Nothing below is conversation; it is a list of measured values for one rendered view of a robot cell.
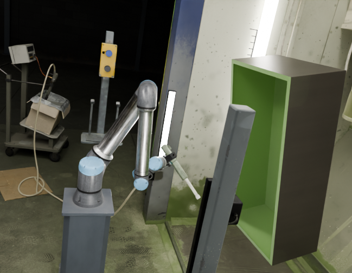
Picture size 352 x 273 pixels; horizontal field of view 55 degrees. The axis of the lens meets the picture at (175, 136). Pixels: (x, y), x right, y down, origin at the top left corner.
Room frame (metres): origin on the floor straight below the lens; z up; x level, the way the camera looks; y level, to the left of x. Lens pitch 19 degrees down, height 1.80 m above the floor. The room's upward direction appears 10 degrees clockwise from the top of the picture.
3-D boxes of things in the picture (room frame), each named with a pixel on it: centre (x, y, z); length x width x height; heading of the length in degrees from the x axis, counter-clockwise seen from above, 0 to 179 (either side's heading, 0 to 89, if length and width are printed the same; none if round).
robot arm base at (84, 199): (1.89, 0.48, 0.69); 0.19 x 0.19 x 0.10
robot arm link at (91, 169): (1.90, 0.48, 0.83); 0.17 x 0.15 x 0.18; 6
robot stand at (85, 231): (1.89, 0.48, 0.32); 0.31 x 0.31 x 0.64; 18
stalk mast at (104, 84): (2.76, 0.65, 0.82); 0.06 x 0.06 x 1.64; 18
